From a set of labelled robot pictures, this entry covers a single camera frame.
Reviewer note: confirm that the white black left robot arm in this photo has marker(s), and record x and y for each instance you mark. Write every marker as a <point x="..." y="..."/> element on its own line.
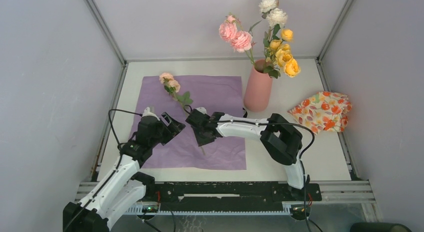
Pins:
<point x="124" y="184"/>

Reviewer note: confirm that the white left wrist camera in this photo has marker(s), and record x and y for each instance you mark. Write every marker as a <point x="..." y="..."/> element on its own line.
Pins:
<point x="149" y="112"/>

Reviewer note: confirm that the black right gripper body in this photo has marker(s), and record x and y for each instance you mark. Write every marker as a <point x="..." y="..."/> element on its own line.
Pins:
<point x="202" y="139"/>

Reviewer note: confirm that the yellow flower bunch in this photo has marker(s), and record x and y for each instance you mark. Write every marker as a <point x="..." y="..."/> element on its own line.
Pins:
<point x="278" y="53"/>

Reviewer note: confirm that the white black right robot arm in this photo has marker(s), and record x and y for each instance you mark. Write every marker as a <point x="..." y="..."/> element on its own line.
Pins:
<point x="281" y="139"/>

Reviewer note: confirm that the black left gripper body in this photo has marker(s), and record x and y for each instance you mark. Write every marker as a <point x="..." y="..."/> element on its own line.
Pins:
<point x="164" y="133"/>

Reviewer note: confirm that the pink flower stem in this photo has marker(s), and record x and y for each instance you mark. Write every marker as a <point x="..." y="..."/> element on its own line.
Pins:
<point x="241" y="41"/>

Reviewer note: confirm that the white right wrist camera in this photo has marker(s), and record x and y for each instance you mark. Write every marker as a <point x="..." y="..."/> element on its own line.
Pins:
<point x="202" y="110"/>

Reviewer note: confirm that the pink purple wrapping paper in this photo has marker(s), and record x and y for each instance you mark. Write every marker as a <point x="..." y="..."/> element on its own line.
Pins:
<point x="190" y="148"/>

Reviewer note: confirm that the white flower stem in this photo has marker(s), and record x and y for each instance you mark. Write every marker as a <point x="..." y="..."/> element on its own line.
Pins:
<point x="272" y="14"/>

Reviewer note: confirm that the floral patterned cloth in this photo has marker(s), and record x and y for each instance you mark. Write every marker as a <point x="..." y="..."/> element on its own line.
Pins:
<point x="323" y="111"/>

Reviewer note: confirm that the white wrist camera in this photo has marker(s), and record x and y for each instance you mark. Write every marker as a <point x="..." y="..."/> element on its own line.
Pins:
<point x="202" y="110"/>
<point x="149" y="112"/>

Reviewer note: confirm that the peach flower stem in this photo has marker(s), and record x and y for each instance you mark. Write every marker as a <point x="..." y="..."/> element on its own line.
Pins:
<point x="172" y="87"/>

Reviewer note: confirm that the pink cylindrical vase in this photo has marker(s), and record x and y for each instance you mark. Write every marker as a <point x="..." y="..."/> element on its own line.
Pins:
<point x="258" y="90"/>

